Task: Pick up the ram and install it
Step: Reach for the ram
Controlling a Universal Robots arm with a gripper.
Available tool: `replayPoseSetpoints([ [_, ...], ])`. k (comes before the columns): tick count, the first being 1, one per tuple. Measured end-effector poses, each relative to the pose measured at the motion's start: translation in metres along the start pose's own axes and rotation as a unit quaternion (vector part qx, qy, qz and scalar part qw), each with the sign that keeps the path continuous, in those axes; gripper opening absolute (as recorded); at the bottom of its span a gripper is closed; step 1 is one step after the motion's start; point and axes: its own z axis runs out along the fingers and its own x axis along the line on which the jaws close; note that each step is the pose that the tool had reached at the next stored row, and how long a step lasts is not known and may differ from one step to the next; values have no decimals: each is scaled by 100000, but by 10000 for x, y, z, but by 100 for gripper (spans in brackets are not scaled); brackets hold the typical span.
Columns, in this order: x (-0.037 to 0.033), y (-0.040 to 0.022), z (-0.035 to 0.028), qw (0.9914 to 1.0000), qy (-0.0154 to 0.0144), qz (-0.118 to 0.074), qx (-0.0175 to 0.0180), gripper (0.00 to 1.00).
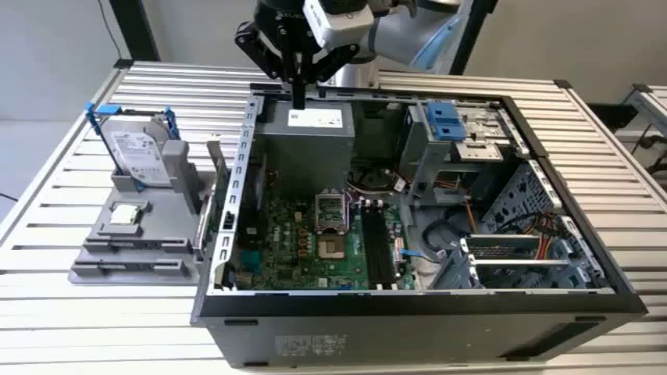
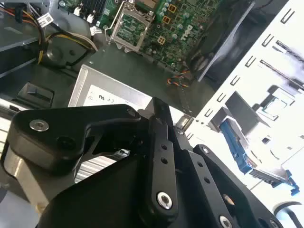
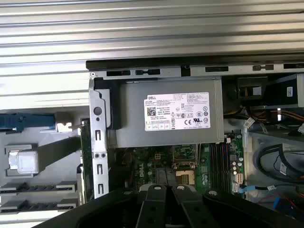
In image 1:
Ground blue SATA cable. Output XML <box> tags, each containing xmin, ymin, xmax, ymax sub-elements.
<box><xmin>396</xmin><ymin>246</ymin><xmax>449</xmax><ymax>263</ymax></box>

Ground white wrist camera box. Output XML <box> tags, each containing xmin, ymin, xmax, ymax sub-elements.
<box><xmin>303</xmin><ymin>0</ymin><xmax>375</xmax><ymax>48</ymax></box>

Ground metal socket cover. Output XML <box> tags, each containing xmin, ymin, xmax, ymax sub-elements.
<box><xmin>315</xmin><ymin>189</ymin><xmax>349</xmax><ymax>234</ymax></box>

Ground black grey PC case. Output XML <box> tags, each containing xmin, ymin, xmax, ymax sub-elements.
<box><xmin>189</xmin><ymin>81</ymin><xmax>648</xmax><ymax>370</ymax></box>

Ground orange yellow red wire bundle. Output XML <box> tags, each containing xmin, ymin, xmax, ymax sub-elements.
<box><xmin>533</xmin><ymin>210</ymin><xmax>564</xmax><ymax>262</ymax></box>

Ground green motherboard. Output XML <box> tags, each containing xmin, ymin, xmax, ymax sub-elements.
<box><xmin>236</xmin><ymin>187</ymin><xmax>417</xmax><ymax>291</ymax></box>

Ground green graphics card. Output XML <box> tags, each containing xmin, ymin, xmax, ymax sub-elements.
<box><xmin>192</xmin><ymin>139</ymin><xmax>233</xmax><ymax>261</ymax></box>

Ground black frame post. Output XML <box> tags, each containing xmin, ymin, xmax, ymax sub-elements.
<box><xmin>447</xmin><ymin>0</ymin><xmax>496</xmax><ymax>75</ymax></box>
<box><xmin>107</xmin><ymin>0</ymin><xmax>160</xmax><ymax>63</ymax></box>

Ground grey metal drive cage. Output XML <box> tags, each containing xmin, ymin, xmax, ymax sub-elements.
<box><xmin>399</xmin><ymin>99</ymin><xmax>531</xmax><ymax>206</ymax></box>

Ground CPU socket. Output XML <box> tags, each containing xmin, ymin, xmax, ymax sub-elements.
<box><xmin>316</xmin><ymin>232</ymin><xmax>348</xmax><ymax>262</ymax></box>

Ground yellow brown power wire bundle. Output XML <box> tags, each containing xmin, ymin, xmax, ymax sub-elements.
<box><xmin>345</xmin><ymin>166</ymin><xmax>407</xmax><ymax>196</ymax></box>

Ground silver CPU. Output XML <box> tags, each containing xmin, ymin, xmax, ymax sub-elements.
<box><xmin>107</xmin><ymin>202</ymin><xmax>140</xmax><ymax>224</ymax></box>

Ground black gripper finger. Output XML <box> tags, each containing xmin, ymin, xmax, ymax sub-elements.
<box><xmin>233</xmin><ymin>22</ymin><xmax>299</xmax><ymax>110</ymax></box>
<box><xmin>297</xmin><ymin>27</ymin><xmax>361</xmax><ymax>110</ymax></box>

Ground thick black cable loop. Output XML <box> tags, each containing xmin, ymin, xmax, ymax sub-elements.
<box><xmin>420</xmin><ymin>214</ymin><xmax>468</xmax><ymax>261</ymax></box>

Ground grey metal disk bay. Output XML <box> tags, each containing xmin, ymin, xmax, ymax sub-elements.
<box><xmin>431</xmin><ymin>233</ymin><xmax>611</xmax><ymax>291</ymax></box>

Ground grey power supply unit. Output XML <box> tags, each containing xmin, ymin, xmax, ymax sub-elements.
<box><xmin>253</xmin><ymin>99</ymin><xmax>356</xmax><ymax>196</ymax></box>

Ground orange red drive wires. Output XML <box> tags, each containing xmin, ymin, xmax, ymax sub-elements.
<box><xmin>435</xmin><ymin>177</ymin><xmax>479</xmax><ymax>235</ymax></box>

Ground grey parts rack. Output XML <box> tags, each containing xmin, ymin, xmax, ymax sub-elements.
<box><xmin>69</xmin><ymin>140</ymin><xmax>217</xmax><ymax>286</ymax></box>

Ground neighbouring metal slat table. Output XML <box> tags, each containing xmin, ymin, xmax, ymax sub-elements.
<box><xmin>613</xmin><ymin>84</ymin><xmax>667</xmax><ymax>188</ymax></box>

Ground hard disk in blue carrier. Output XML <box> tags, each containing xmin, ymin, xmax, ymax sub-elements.
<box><xmin>83</xmin><ymin>102</ymin><xmax>181</xmax><ymax>192</ymax></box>

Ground blue plastic drive latch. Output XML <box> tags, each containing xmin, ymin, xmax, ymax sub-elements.
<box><xmin>424</xmin><ymin>100</ymin><xmax>464</xmax><ymax>144</ymax></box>

